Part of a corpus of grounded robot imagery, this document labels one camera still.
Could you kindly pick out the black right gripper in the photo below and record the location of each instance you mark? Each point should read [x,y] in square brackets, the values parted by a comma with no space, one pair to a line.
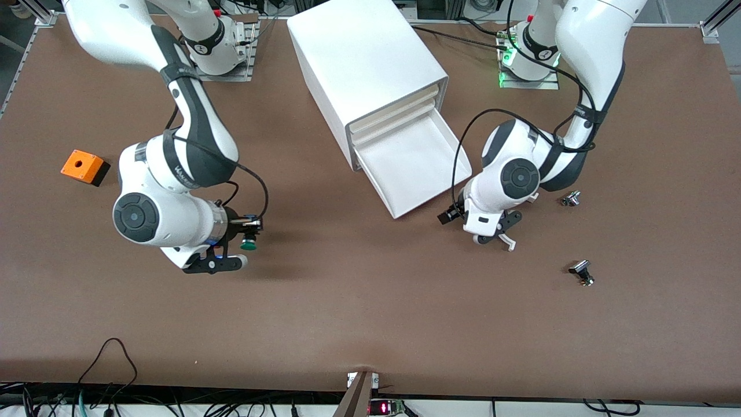
[234,225]

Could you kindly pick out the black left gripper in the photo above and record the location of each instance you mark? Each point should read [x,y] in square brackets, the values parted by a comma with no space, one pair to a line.
[455,212]

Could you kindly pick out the green push button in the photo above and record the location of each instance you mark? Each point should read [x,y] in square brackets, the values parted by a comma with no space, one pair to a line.
[249,244]

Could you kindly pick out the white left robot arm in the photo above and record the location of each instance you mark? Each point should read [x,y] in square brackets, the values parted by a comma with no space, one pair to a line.
[590,52]

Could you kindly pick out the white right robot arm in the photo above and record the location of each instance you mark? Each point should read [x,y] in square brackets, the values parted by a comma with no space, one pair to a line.
[168,168]

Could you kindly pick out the white curved plastic arc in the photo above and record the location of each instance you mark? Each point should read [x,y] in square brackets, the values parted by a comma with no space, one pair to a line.
[509,243]

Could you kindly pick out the device with red display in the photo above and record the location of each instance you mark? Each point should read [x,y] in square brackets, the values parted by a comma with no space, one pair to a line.
[386,408]

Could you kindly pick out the silver knob switch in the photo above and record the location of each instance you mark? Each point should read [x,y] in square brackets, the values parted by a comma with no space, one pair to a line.
[570,198]

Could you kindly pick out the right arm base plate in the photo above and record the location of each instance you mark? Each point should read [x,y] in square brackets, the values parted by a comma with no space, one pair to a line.
[231,72]

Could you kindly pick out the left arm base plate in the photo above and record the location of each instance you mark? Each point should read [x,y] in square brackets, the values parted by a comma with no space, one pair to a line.
[529,84]

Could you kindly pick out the orange button enclosure box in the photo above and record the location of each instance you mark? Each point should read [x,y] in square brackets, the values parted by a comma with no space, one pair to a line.
[81,165]

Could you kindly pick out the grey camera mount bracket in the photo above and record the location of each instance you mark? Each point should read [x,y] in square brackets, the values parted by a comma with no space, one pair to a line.
[356,397]

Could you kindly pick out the aluminium frame corner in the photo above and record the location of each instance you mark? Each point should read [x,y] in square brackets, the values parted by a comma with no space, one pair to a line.
[715,26]
[43,17]

